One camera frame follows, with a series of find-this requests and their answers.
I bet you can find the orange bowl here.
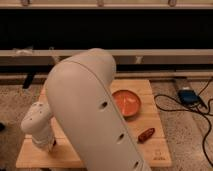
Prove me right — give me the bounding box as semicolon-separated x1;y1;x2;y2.
112;90;141;117

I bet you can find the brown sausage toy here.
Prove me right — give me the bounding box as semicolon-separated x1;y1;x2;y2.
138;128;155;143

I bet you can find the blue power adapter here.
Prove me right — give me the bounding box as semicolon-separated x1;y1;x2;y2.
178;89;199;105

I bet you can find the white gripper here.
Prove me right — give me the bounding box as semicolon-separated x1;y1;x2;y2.
32;135;55;152

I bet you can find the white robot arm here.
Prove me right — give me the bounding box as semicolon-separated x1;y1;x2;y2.
21;48;151;171

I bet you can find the black cable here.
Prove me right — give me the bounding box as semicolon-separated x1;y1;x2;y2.
153;77;213;168

